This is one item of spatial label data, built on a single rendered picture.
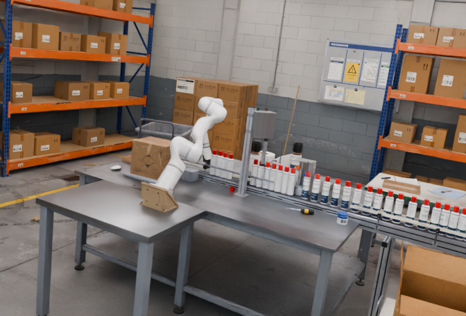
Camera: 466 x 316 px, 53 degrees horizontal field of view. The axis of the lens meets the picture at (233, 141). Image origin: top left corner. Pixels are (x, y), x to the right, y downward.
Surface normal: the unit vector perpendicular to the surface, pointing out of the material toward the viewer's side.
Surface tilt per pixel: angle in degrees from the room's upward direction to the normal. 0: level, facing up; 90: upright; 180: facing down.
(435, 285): 88
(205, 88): 90
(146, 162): 90
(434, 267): 38
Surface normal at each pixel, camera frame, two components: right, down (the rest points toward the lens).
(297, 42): -0.47, 0.11
